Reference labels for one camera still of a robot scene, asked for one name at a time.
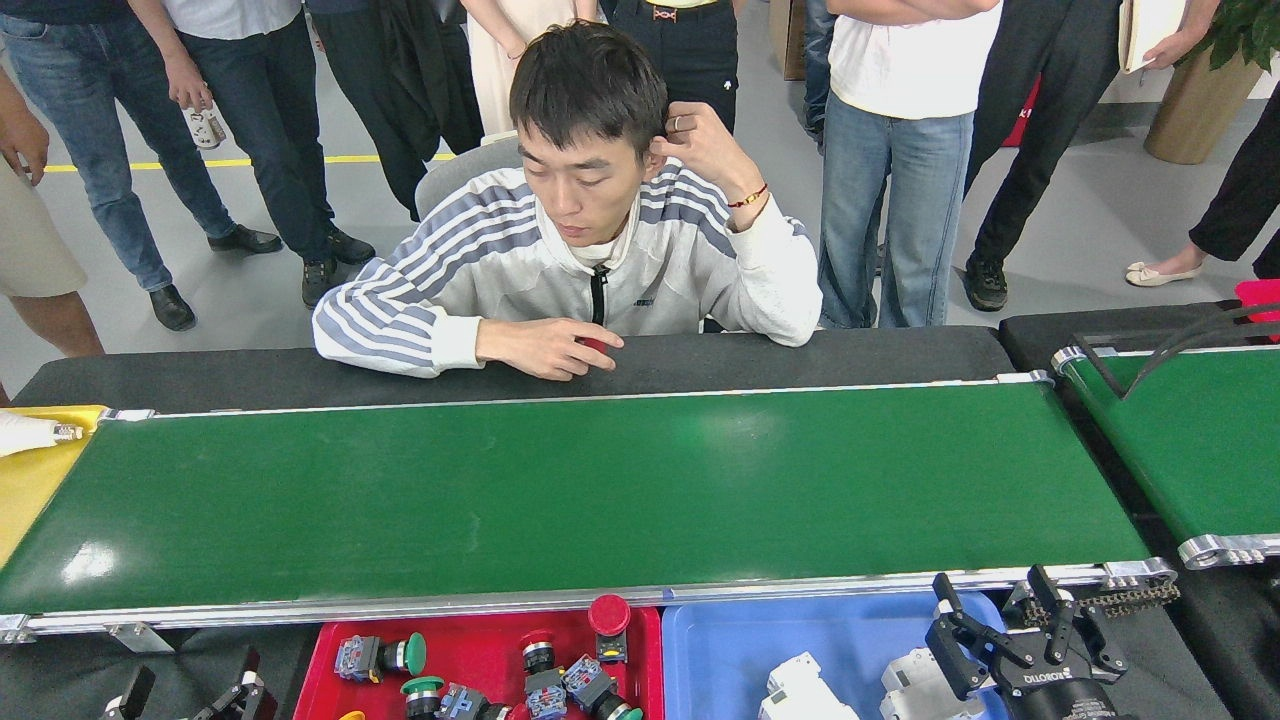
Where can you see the green push button switch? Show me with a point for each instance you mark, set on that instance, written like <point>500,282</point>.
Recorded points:
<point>590,682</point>
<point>357,658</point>
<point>422,686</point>

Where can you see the blue plastic tray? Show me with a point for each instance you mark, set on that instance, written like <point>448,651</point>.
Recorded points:
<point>740,650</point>

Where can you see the small red button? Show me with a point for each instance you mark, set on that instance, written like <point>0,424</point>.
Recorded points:
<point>595,346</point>

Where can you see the seated person's right hand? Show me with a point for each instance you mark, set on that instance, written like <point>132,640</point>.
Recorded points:
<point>545,345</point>

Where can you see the white light bulb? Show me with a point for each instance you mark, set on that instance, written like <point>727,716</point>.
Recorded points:
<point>25,435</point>

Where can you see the green feeder conveyor belt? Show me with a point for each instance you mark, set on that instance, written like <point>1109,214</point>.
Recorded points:
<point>1190,450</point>

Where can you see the tan plant pot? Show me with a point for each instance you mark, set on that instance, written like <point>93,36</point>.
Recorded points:
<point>1200,115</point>

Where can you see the green plant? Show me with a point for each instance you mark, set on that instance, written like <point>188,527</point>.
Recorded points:
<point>1245,30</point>

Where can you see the long green conveyor belt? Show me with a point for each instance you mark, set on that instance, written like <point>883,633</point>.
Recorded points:
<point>500,490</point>

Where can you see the grey chair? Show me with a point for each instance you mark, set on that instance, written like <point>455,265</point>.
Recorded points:
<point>450,175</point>

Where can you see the red bin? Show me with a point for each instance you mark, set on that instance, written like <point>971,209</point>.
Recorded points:
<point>1260,295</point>

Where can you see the yellow plastic tray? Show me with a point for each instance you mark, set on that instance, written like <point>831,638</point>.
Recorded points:
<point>25,500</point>

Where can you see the white circuit breaker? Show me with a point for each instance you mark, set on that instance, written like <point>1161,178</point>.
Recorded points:
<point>915,680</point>
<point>800,690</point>

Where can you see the seated person's left hand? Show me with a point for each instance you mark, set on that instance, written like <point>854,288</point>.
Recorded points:
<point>700,145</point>

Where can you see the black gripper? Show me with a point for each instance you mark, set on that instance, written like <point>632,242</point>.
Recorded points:
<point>1060,695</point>

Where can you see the standing person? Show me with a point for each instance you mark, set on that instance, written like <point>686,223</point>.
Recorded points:
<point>100,110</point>
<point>1040,100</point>
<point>815,50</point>
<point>1240,190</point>
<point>700,60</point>
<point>30,240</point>
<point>380,90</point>
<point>900,60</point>
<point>260,110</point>
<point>500,60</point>

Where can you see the red plastic tray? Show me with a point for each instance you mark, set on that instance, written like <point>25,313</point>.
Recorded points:
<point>480,650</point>

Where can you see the white patterned cup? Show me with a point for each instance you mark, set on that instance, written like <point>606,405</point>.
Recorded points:
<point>205,128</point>

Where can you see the cardboard box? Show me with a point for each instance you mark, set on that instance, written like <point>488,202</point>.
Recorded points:
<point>785,40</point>

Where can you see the cream notebook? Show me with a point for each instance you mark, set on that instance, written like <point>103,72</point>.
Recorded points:
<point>1150,30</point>

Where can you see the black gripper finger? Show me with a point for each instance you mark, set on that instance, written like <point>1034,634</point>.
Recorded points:
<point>135,690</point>
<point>250,685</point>

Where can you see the seated person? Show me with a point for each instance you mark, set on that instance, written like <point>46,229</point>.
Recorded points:
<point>450,280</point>

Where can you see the red floor sign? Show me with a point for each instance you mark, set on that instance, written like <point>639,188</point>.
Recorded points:
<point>1020,125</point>

